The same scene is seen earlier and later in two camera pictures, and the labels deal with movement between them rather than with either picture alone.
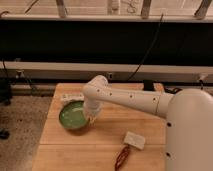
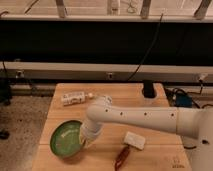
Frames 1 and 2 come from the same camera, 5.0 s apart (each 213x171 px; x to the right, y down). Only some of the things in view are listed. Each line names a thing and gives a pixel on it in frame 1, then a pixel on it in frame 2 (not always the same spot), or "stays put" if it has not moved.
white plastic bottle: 74,96 stays put
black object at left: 5,98 stays put
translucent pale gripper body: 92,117 -> 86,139
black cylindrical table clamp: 148,85 stays put
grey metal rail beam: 13,70 stays put
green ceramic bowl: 73,115 -> 66,139
